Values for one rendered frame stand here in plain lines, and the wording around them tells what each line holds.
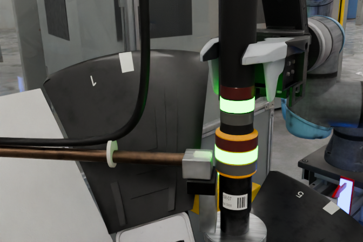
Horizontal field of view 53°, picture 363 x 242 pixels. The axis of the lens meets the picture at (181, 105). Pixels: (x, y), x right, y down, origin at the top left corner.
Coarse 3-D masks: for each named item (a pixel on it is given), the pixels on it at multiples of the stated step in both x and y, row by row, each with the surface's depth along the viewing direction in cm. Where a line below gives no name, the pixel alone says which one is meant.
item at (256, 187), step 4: (252, 184) 89; (256, 184) 89; (252, 188) 87; (256, 188) 87; (252, 192) 86; (256, 192) 87; (196, 196) 91; (252, 196) 86; (196, 200) 92; (252, 200) 87; (196, 204) 92; (196, 208) 92; (196, 212) 93
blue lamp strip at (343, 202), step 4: (340, 180) 67; (344, 180) 66; (340, 184) 67; (348, 184) 66; (348, 188) 66; (344, 192) 67; (348, 192) 66; (340, 196) 68; (344, 196) 67; (348, 196) 66; (340, 200) 68; (344, 200) 67; (348, 200) 67; (340, 204) 68; (344, 204) 67; (348, 204) 67; (344, 208) 68; (348, 208) 67; (348, 212) 67
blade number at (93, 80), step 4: (92, 72) 49; (96, 72) 49; (84, 76) 48; (88, 76) 48; (92, 76) 48; (96, 76) 48; (88, 80) 48; (92, 80) 48; (96, 80) 48; (100, 80) 48; (88, 84) 48; (92, 84) 48; (96, 84) 48; (100, 84) 48; (88, 88) 48; (92, 88) 48; (96, 88) 48
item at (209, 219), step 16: (192, 160) 37; (208, 160) 37; (192, 176) 38; (208, 176) 37; (192, 192) 38; (208, 192) 37; (208, 208) 38; (208, 224) 39; (256, 224) 41; (208, 240) 39; (224, 240) 38; (240, 240) 38; (256, 240) 38
